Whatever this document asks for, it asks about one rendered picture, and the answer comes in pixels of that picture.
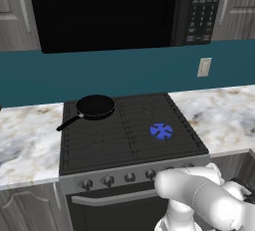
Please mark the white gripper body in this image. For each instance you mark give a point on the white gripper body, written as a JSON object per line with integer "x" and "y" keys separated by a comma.
{"x": 213, "y": 172}

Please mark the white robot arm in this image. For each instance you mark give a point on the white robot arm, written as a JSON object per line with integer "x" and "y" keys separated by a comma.
{"x": 202, "y": 195}

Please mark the silver stove knob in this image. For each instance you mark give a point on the silver stove knob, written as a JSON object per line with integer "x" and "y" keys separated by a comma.
{"x": 189, "y": 165}
{"x": 108, "y": 180}
{"x": 129, "y": 177}
{"x": 87, "y": 184}
{"x": 150, "y": 174}
{"x": 169, "y": 168}

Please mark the blue burner flame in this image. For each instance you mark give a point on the blue burner flame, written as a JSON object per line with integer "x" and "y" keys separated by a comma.
{"x": 161, "y": 131}

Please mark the black gas stove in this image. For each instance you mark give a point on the black gas stove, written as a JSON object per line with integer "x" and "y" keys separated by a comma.
{"x": 132, "y": 142}

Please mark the grey wood drawer front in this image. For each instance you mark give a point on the grey wood drawer front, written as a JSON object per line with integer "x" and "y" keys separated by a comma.
{"x": 237, "y": 167}

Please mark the black oven door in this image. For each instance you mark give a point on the black oven door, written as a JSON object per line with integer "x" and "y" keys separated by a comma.
{"x": 116, "y": 216}

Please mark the black frying pan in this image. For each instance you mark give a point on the black frying pan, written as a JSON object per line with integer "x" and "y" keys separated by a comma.
{"x": 95, "y": 106}

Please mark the grey wood cupboard door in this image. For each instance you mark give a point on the grey wood cupboard door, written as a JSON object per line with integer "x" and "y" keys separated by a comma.
{"x": 10, "y": 19}
{"x": 240, "y": 9}
{"x": 30, "y": 210}

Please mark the black microwave oven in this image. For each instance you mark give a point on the black microwave oven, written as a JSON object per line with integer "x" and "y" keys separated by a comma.
{"x": 109, "y": 12}

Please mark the white wall outlet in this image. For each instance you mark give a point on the white wall outlet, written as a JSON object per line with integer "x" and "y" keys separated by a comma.
{"x": 204, "y": 67}

